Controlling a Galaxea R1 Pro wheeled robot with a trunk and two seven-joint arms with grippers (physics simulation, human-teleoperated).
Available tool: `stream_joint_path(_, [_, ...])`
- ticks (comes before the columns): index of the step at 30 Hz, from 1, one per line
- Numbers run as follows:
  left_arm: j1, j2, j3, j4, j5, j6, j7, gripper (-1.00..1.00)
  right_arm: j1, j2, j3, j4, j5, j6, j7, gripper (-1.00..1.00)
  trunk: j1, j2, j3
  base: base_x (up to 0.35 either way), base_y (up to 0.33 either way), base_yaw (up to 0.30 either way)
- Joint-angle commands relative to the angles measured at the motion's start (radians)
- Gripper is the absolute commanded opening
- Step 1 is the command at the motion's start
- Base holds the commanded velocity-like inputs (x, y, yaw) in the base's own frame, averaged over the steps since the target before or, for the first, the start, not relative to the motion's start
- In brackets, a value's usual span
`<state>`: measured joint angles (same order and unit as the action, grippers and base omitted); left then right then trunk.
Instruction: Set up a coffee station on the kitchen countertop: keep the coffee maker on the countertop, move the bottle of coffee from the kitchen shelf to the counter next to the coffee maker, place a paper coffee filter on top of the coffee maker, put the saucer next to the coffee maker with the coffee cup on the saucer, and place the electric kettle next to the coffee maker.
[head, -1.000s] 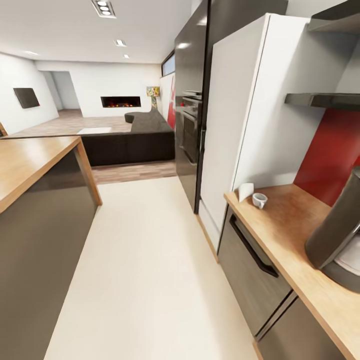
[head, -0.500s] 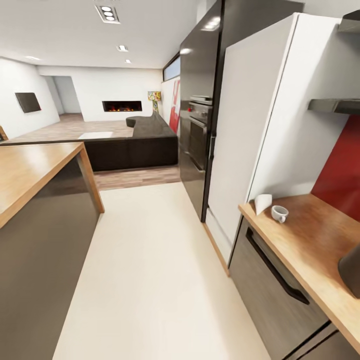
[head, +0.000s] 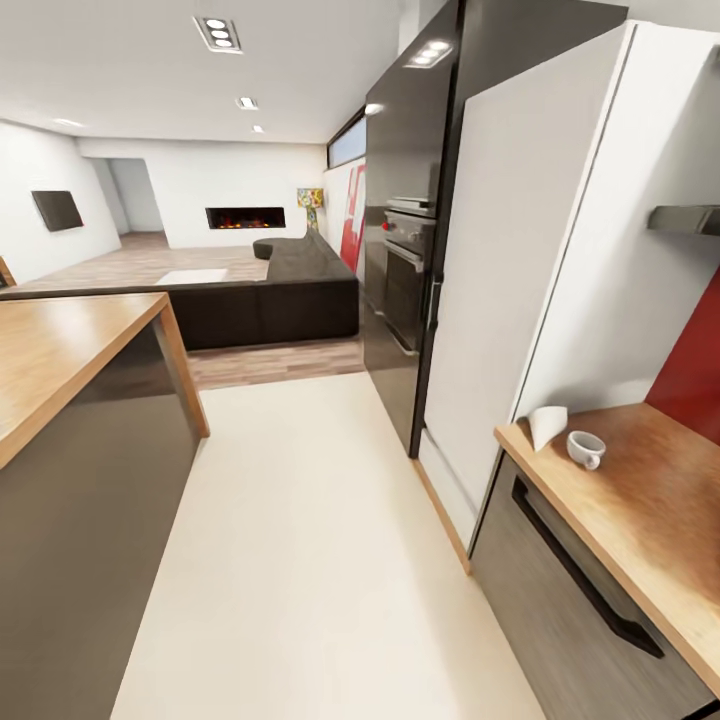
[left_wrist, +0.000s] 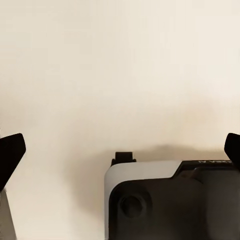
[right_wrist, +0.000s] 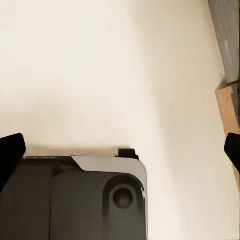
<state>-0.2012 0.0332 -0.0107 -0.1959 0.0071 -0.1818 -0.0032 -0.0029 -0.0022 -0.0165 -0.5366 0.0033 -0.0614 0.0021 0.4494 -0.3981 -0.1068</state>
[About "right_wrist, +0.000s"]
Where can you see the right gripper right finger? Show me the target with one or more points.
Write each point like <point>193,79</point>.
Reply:
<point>232,149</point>

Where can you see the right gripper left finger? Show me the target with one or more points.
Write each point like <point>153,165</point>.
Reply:
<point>12,149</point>

